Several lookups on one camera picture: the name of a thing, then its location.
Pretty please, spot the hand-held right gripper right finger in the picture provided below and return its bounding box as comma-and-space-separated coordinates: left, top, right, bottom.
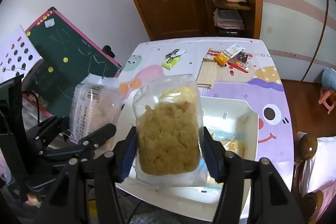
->
202, 126, 305, 224

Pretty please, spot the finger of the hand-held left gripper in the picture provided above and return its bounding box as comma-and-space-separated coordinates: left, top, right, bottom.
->
43, 123, 117, 161
33, 116, 71, 147

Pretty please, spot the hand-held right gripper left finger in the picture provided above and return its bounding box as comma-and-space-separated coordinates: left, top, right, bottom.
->
34, 126, 138, 224

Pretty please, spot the clear printed snack bag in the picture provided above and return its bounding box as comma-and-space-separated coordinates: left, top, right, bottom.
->
69, 73, 126, 146

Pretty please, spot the yellow puff snack bag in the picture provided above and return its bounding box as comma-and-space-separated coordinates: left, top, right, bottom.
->
132, 74, 208, 188

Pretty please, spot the white plastic tray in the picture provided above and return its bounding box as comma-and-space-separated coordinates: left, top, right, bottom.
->
114, 95, 260, 205

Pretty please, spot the pale wafer pack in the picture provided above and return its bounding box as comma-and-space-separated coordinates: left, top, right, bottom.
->
196, 59, 218, 89

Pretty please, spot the orange snack packet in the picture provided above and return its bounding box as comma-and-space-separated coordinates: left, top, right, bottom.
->
214, 52, 233, 67

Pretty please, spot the green snack packet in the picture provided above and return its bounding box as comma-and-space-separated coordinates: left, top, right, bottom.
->
161, 56, 181, 69

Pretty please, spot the red edged dark snack packet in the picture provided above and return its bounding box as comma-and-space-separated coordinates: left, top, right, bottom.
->
228, 52, 250, 72

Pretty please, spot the person's left hand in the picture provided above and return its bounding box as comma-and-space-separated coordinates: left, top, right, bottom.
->
26, 193, 42, 207

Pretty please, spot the pink framed green chalkboard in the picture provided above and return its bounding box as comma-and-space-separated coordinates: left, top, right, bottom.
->
25, 7, 124, 118

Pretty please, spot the white dotted board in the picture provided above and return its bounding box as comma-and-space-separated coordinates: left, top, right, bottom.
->
0, 25, 42, 83

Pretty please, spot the cartoon printed tablecloth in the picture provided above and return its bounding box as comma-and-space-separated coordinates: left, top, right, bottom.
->
114, 37, 294, 222

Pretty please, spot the black easel knob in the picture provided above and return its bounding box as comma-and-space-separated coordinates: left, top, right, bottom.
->
102, 45, 116, 58

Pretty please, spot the white bed sheet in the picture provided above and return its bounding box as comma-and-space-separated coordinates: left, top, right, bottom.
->
297, 132, 336, 198

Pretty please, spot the pink blanket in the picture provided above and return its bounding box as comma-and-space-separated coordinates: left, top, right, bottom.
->
316, 179, 336, 224

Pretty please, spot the black bag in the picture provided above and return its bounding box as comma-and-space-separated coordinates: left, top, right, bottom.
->
217, 28, 246, 38

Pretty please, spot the pink plastic stool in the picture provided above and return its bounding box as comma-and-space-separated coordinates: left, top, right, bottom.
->
318, 89, 336, 115

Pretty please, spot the stack of folded papers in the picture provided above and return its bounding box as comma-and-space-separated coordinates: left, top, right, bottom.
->
213, 8, 245, 30

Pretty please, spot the floral sliding wardrobe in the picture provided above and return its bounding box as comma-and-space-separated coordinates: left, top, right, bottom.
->
259, 0, 336, 83

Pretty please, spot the wooden bed frame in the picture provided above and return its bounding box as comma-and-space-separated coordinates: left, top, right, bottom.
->
291, 133, 324, 224

